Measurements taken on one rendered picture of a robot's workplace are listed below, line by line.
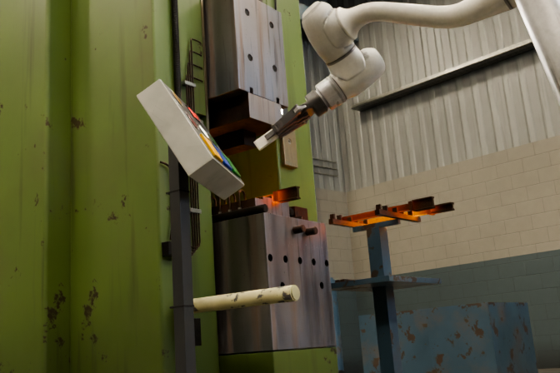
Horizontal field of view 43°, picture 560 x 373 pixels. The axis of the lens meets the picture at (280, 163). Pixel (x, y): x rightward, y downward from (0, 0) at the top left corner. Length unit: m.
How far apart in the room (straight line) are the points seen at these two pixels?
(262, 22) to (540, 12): 1.30
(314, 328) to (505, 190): 8.22
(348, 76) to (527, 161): 8.49
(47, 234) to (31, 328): 0.31
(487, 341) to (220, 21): 3.91
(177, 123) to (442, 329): 4.43
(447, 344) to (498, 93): 5.56
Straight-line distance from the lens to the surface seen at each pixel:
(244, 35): 2.66
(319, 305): 2.59
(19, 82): 2.86
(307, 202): 2.99
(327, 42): 2.06
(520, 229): 10.45
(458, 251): 10.91
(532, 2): 1.77
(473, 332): 5.96
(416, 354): 6.20
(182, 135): 1.91
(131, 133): 2.46
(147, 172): 2.37
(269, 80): 2.70
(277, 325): 2.37
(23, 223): 2.68
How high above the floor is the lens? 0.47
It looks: 15 degrees up
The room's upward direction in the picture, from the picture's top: 4 degrees counter-clockwise
